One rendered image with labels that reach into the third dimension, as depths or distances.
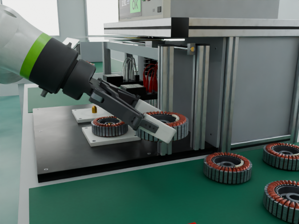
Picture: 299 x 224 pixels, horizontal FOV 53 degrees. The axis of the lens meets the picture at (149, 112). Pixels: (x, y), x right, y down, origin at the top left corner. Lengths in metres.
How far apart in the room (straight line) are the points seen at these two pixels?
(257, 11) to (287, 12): 6.91
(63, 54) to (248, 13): 0.60
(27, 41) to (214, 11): 0.54
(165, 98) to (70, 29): 4.94
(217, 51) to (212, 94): 0.12
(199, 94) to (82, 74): 0.34
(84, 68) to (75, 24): 5.08
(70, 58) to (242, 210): 0.43
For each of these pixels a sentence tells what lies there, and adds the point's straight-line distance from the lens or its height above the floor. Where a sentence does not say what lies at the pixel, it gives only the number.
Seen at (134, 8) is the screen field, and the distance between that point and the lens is 1.06.
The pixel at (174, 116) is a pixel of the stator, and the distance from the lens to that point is 0.64.
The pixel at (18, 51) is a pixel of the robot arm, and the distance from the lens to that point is 0.57.
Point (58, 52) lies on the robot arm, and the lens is 0.57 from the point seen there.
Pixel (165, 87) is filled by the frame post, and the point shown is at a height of 0.95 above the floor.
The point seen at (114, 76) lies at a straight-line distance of 1.13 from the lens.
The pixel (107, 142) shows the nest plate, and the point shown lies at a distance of 0.88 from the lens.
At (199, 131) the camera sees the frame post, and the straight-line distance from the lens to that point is 0.83.
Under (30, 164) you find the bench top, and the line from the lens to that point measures 0.86.
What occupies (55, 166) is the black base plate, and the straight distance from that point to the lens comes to 0.77.
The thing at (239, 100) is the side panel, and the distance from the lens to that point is 0.87.
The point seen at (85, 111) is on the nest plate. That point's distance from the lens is 1.20.
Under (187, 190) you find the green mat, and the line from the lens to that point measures 0.68.
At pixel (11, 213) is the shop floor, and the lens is 2.13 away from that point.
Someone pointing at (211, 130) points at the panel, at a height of 0.81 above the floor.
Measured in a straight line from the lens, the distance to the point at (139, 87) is 0.91.
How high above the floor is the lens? 1.09
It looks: 15 degrees down
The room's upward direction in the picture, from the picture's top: straight up
